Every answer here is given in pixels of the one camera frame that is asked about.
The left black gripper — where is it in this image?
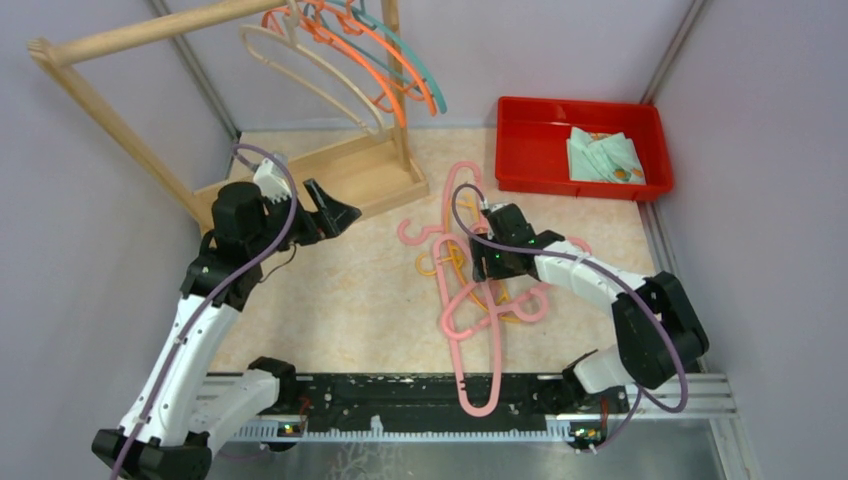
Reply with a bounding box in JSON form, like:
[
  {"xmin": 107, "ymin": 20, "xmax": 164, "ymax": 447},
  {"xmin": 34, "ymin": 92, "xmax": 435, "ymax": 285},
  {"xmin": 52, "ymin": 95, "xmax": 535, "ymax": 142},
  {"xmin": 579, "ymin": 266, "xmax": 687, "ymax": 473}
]
[{"xmin": 248, "ymin": 177, "xmax": 361, "ymax": 261}]

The pink plastic hanger front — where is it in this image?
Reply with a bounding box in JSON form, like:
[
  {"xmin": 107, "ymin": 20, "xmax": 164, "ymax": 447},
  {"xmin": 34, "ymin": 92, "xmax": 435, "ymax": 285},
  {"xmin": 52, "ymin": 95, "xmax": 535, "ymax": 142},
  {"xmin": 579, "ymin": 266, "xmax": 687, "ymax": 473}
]
[{"xmin": 430, "ymin": 233, "xmax": 506, "ymax": 419}]

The pink plastic hanger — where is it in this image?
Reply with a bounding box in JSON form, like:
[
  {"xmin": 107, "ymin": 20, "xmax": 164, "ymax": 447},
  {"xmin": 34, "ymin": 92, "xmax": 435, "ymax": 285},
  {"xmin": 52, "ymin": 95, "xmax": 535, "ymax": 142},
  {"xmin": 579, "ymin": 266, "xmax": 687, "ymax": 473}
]
[
  {"xmin": 430, "ymin": 233, "xmax": 506, "ymax": 419},
  {"xmin": 438, "ymin": 221, "xmax": 594, "ymax": 342},
  {"xmin": 397, "ymin": 160, "xmax": 495, "ymax": 250}
]

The orange plastic hanger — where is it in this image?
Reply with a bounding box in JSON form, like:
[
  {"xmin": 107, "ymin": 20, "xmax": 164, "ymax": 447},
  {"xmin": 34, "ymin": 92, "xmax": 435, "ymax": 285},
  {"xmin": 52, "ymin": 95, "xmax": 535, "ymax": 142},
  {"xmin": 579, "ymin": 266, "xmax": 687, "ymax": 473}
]
[
  {"xmin": 301, "ymin": 0, "xmax": 439, "ymax": 118},
  {"xmin": 259, "ymin": 1, "xmax": 443, "ymax": 129}
]

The beige plastic hanger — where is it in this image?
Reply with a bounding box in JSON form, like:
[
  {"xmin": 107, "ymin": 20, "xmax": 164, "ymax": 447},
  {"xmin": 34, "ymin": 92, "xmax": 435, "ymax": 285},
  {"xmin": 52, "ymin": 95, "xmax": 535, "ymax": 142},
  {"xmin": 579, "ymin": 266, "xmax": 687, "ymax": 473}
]
[{"xmin": 238, "ymin": 24, "xmax": 390, "ymax": 141}]

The teal plastic hanger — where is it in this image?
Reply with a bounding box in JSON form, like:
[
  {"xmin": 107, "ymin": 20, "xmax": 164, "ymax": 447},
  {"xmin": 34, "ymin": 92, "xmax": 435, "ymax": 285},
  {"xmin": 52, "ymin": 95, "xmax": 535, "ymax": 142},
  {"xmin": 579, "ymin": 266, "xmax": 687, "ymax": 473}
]
[{"xmin": 317, "ymin": 0, "xmax": 449, "ymax": 115}]

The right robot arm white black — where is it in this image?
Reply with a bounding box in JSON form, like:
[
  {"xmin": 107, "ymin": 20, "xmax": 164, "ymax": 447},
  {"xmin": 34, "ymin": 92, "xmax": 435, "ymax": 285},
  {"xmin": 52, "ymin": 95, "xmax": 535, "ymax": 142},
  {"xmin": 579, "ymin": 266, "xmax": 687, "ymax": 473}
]
[{"xmin": 470, "ymin": 204, "xmax": 709, "ymax": 412}]

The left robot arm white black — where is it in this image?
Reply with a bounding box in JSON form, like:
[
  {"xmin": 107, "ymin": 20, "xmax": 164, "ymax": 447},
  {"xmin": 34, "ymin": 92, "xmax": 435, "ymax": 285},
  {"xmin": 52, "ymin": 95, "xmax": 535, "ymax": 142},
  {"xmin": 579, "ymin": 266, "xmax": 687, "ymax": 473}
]
[{"xmin": 92, "ymin": 179, "xmax": 362, "ymax": 479}]

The yellow thin hanger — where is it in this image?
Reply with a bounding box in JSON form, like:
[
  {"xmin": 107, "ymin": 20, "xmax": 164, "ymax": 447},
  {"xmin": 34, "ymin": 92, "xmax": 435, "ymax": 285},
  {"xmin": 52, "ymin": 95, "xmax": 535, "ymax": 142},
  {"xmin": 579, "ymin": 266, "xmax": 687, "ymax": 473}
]
[{"xmin": 398, "ymin": 180, "xmax": 522, "ymax": 324}]

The pink plastic hanger back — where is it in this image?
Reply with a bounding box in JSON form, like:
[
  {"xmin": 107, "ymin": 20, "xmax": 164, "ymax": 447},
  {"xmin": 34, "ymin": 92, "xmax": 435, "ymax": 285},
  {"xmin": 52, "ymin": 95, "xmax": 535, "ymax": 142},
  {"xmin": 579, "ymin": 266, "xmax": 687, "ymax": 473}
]
[{"xmin": 397, "ymin": 160, "xmax": 495, "ymax": 250}]

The pink plastic hanger right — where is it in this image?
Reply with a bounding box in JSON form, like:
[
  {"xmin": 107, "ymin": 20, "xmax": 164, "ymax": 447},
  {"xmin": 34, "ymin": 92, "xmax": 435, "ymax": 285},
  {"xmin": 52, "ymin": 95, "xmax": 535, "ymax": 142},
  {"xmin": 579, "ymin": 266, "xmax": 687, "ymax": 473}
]
[{"xmin": 438, "ymin": 221, "xmax": 594, "ymax": 342}]

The red plastic bin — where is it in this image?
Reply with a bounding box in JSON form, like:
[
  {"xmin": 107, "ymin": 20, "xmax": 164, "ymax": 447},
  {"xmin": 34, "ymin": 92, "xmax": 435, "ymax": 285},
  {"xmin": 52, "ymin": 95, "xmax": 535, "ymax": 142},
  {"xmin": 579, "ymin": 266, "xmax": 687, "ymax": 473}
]
[{"xmin": 494, "ymin": 96, "xmax": 675, "ymax": 202}]

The folded mint cloth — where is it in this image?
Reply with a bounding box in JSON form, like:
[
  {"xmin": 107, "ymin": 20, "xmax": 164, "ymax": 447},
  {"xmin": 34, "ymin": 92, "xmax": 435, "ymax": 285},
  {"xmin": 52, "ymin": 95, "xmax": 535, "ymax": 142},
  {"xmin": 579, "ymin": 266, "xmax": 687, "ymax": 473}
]
[{"xmin": 566, "ymin": 127, "xmax": 646, "ymax": 185}]

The wooden hanger rack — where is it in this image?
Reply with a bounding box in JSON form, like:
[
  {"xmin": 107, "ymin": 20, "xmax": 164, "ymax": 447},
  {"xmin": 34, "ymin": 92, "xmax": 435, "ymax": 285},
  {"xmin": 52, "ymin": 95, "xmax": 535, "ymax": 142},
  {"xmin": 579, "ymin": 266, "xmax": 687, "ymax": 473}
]
[{"xmin": 27, "ymin": 1, "xmax": 429, "ymax": 231}]

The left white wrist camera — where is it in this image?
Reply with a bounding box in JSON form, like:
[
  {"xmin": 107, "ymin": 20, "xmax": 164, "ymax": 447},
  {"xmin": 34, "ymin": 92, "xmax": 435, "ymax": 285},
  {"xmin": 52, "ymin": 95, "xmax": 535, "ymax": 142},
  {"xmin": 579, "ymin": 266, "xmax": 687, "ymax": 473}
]
[{"xmin": 253, "ymin": 154, "xmax": 291, "ymax": 203}]

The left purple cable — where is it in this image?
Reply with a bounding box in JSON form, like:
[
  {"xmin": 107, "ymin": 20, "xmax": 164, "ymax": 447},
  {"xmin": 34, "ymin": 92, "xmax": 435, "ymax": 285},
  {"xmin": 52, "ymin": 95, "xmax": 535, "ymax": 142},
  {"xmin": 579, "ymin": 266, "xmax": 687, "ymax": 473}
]
[{"xmin": 109, "ymin": 143, "xmax": 299, "ymax": 480}]

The purple cable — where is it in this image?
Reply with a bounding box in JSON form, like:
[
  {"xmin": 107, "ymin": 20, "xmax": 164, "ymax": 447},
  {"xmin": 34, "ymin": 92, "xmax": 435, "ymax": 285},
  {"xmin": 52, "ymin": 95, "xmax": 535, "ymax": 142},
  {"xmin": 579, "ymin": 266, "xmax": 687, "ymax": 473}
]
[
  {"xmin": 450, "ymin": 182, "xmax": 690, "ymax": 452},
  {"xmin": 109, "ymin": 143, "xmax": 299, "ymax": 480}
]

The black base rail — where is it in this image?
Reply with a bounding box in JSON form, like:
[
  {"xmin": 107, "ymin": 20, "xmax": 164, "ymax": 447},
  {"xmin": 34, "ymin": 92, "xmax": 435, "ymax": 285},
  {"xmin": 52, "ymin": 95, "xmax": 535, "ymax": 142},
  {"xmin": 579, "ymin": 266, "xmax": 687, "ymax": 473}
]
[{"xmin": 265, "ymin": 373, "xmax": 630, "ymax": 433}]

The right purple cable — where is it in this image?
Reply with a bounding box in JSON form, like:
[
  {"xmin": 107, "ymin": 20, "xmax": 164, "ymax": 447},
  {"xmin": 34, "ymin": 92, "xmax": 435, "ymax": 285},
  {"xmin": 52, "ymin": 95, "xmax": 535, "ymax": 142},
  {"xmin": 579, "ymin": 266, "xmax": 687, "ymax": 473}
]
[{"xmin": 450, "ymin": 182, "xmax": 690, "ymax": 452}]

